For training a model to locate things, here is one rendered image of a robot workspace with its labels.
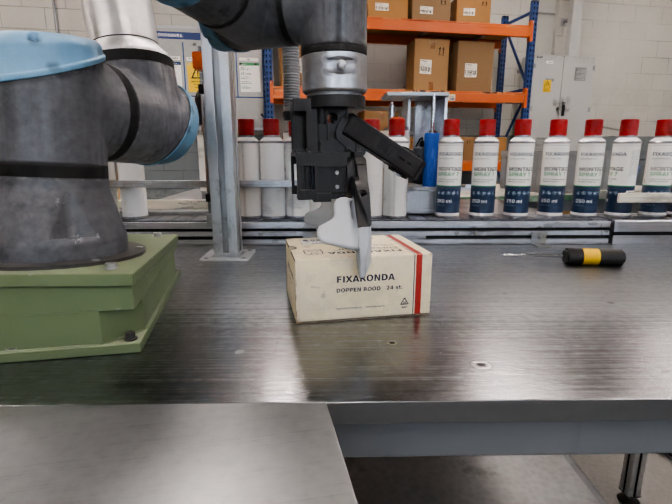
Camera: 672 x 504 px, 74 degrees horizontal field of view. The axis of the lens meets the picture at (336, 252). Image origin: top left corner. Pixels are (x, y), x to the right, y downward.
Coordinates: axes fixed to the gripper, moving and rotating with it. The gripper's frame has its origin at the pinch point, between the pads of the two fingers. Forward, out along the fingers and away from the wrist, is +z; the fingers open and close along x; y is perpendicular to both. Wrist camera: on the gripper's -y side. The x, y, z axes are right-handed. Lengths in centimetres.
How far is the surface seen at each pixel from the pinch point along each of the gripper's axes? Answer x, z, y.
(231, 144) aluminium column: -27.6, -15.1, 15.0
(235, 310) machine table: 0.4, 5.0, 14.9
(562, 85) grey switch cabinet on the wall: -443, -82, -356
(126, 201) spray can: -46, -4, 38
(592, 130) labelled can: -31, -17, -58
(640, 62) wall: -481, -117, -494
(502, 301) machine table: 3.5, 5.5, -19.1
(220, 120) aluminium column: -28.9, -19.2, 16.7
